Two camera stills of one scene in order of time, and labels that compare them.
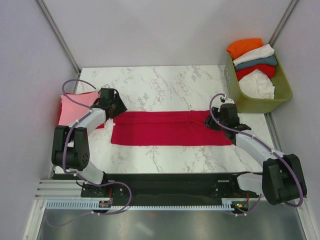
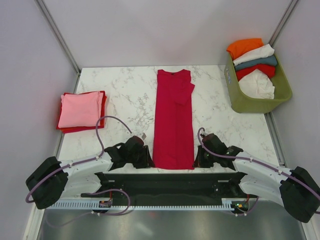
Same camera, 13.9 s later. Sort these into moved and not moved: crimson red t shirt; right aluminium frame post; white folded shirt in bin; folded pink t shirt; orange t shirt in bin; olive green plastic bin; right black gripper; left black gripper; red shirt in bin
Moved: crimson red t shirt; left black gripper; right black gripper
Not moved: olive green plastic bin; right aluminium frame post; orange t shirt in bin; folded pink t shirt; white folded shirt in bin; red shirt in bin
